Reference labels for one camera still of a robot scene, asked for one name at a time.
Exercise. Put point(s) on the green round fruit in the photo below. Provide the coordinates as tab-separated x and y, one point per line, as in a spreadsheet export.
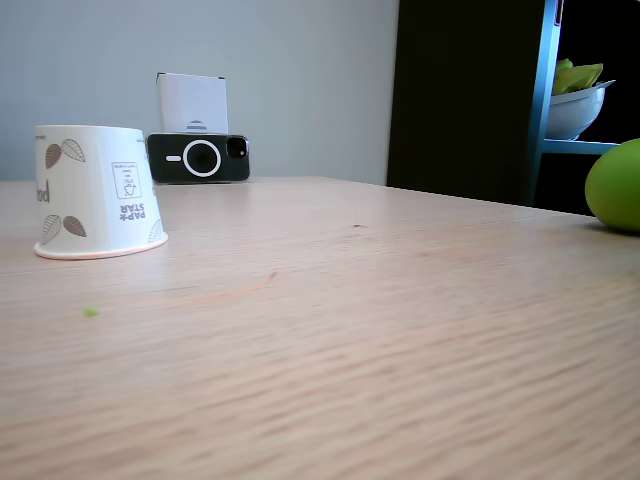
617	187

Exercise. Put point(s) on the white leaf-print paper cup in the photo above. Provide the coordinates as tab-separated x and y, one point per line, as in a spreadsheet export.
90	200

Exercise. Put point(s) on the white cardboard box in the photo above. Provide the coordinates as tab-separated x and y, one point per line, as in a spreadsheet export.
192	100

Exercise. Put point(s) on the dark cabinet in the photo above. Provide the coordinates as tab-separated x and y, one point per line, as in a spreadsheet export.
460	100

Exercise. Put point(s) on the small green crumb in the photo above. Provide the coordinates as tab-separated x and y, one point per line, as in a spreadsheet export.
91	312

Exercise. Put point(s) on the white bowl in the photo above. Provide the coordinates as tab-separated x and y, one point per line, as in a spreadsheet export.
572	115

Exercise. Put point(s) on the green items in bowl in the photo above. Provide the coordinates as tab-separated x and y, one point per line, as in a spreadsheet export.
575	77

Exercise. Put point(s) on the blue shelf frame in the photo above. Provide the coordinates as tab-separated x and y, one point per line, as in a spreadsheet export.
545	75

